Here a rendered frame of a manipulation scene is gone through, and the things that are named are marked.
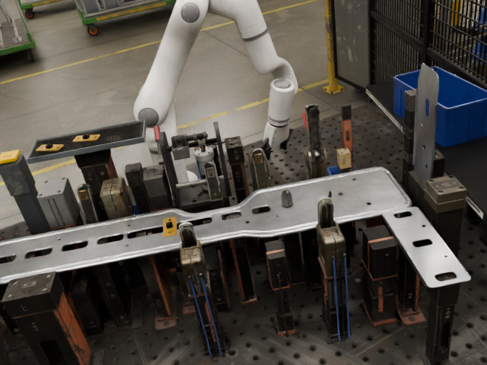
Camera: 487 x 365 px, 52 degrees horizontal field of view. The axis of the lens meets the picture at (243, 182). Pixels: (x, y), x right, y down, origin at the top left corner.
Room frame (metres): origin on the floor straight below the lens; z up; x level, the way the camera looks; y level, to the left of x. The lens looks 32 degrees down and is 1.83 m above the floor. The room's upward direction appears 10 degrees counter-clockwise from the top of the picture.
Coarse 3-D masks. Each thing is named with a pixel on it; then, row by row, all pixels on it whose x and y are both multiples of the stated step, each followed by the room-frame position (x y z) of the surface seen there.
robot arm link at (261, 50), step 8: (264, 32) 1.62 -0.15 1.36; (248, 40) 1.62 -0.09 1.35; (256, 40) 1.61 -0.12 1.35; (264, 40) 1.62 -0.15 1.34; (248, 48) 1.63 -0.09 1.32; (256, 48) 1.62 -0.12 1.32; (264, 48) 1.62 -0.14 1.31; (272, 48) 1.64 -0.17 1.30; (256, 56) 1.62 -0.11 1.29; (264, 56) 1.62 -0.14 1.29; (272, 56) 1.63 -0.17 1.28; (256, 64) 1.63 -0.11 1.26; (264, 64) 1.62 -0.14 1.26; (272, 64) 1.62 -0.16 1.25; (280, 64) 1.66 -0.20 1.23; (288, 64) 1.70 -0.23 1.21; (264, 72) 1.62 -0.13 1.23; (272, 72) 1.73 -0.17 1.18; (280, 72) 1.72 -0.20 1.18; (288, 72) 1.71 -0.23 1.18; (296, 80) 1.73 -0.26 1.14; (296, 88) 1.71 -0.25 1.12
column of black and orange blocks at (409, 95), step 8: (408, 96) 1.33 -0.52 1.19; (408, 104) 1.33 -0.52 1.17; (408, 112) 1.33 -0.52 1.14; (408, 120) 1.33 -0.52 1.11; (408, 128) 1.34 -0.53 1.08; (408, 136) 1.31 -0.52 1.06; (408, 144) 1.32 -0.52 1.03; (408, 152) 1.32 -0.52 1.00; (408, 160) 1.32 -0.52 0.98; (408, 168) 1.32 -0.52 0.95; (408, 192) 1.32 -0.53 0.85; (400, 216) 1.35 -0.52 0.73; (408, 216) 1.33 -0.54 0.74
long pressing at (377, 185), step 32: (256, 192) 1.25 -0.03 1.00; (320, 192) 1.19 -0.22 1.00; (352, 192) 1.17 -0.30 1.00; (384, 192) 1.14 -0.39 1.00; (96, 224) 1.22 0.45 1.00; (128, 224) 1.20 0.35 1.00; (160, 224) 1.17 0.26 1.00; (224, 224) 1.12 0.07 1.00; (256, 224) 1.09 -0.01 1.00; (288, 224) 1.07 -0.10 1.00; (0, 256) 1.15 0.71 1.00; (64, 256) 1.10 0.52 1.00; (96, 256) 1.07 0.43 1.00; (128, 256) 1.05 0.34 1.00
